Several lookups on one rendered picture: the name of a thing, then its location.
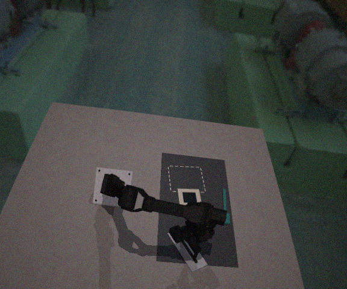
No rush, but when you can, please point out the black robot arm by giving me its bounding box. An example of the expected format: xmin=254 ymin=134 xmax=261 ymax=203
xmin=101 ymin=174 xmax=227 ymax=243

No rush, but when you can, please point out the teal trowel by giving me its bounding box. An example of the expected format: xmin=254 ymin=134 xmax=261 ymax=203
xmin=222 ymin=188 xmax=230 ymax=225

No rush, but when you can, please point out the beige square tile with dark centre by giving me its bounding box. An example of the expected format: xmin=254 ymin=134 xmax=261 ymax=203
xmin=177 ymin=189 xmax=202 ymax=205

